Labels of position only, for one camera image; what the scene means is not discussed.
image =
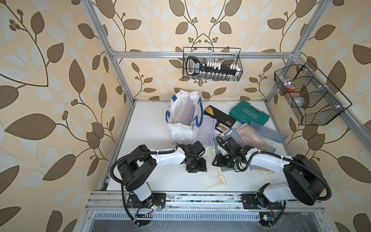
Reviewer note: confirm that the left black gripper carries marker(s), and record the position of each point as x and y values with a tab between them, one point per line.
202	168

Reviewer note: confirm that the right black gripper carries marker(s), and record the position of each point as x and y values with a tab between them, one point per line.
219	162

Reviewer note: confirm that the cream mesh pencil pouch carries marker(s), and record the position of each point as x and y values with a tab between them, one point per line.
213	177

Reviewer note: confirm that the white canvas tote bag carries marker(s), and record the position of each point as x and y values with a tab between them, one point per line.
181	133

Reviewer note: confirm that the purple mesh pencil pouch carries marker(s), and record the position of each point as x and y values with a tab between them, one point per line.
206	131

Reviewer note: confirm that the small purple mesh pouch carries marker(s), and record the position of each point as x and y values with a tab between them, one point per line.
185	116

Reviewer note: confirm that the purple mesh pouch cream trim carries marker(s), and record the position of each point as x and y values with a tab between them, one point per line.
176	108

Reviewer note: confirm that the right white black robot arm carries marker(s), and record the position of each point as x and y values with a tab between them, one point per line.
303	181

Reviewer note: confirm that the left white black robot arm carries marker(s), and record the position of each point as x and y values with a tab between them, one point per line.
132	171

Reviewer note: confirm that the grey mesh pencil pouch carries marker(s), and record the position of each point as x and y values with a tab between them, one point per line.
258	169

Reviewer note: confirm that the grey blue mesh pouch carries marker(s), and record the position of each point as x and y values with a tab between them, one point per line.
269	133

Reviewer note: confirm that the black yellow tool case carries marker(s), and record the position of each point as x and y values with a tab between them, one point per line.
224	121

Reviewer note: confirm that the green plastic tool case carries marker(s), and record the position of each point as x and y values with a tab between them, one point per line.
245	113

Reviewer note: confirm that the red object in basket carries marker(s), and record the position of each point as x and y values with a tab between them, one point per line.
289	87

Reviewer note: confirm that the black socket tool set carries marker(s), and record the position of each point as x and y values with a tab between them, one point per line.
194	66

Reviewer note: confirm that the back wire basket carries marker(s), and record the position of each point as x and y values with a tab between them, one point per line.
226	56

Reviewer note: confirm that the wire basket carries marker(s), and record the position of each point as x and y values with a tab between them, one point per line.
226	56
318	98

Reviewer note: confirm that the right wire basket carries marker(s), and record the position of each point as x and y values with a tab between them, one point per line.
318	98

